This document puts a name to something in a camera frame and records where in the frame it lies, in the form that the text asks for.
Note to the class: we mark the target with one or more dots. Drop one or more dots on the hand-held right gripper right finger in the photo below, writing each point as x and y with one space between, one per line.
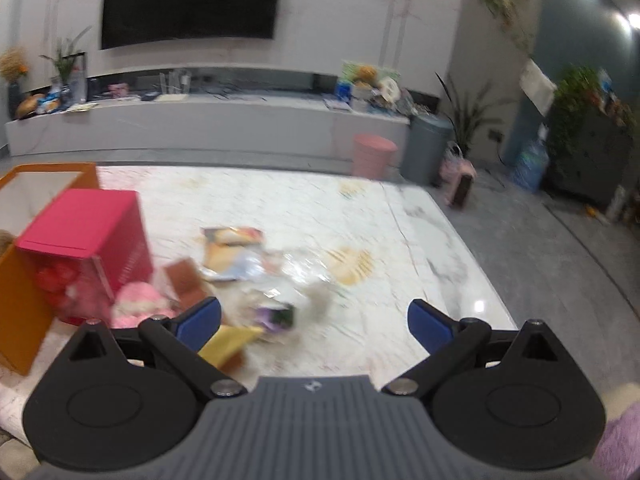
427 325

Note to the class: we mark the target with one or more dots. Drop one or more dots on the grey trash bin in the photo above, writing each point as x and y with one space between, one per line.
425 150

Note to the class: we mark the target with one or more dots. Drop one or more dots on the dried flowers in dark vase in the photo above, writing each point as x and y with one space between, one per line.
14 62

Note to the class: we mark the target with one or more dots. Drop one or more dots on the white marble television cabinet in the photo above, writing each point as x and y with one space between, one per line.
200 125

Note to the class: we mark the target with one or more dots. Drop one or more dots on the green picture card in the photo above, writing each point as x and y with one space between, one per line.
347 66

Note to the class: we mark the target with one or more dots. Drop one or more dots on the blue water bottle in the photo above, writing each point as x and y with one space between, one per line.
530 167

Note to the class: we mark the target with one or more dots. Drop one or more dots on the orange cardboard box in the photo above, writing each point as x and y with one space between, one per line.
20 320

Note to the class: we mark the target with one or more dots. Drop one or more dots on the small teddy bear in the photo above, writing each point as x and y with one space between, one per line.
365 72

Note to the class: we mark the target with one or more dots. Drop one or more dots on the small pink object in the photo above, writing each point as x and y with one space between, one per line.
462 187

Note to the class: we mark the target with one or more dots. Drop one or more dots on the black wall television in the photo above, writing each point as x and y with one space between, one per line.
190 0

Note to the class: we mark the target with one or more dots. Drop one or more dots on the white router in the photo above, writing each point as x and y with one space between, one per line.
172 96

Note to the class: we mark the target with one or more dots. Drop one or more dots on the white round fan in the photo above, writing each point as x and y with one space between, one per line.
389 89

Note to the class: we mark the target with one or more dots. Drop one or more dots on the person's purple fuzzy clothing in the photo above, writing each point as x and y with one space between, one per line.
622 440

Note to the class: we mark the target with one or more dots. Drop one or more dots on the red box with clear front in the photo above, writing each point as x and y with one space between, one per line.
80 220

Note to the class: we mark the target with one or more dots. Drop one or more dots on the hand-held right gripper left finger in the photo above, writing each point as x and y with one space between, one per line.
200 322

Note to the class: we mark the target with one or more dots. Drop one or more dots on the beige plush toy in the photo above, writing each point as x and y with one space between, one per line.
5 242

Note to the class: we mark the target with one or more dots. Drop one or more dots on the brown bread loaf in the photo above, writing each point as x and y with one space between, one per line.
30 105

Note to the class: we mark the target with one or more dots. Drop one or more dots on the clear plastic bag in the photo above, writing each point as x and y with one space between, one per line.
300 270

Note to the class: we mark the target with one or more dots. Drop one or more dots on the brown plush toy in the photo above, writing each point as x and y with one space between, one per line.
185 280

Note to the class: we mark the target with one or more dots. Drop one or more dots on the pink crochet plush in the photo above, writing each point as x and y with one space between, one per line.
137 300

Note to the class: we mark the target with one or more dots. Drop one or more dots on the hanging vine plant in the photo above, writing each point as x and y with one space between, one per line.
500 5

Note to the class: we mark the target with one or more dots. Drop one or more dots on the blue snack packets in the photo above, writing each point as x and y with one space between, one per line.
50 100

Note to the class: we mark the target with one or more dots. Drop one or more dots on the pile of pink balls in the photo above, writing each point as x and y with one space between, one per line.
55 280

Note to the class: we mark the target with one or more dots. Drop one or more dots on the green ivy plant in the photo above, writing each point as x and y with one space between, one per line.
575 95

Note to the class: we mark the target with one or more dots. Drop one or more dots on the dark grey cabinet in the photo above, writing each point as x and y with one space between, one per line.
590 160

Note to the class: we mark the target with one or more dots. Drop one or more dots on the pink trash bin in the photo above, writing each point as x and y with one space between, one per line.
372 155

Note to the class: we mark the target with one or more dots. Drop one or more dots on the blue patterned box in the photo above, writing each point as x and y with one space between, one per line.
344 89

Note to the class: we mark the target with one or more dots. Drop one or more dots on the yellow and blue snack packet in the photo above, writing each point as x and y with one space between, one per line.
225 255

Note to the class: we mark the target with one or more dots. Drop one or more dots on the green plant in glass vase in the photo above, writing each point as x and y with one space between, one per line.
65 60

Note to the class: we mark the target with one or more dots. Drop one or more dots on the purple packet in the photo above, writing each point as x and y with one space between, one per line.
272 317

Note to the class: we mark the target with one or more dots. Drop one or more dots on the long-leaved potted plant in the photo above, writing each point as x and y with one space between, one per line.
467 115

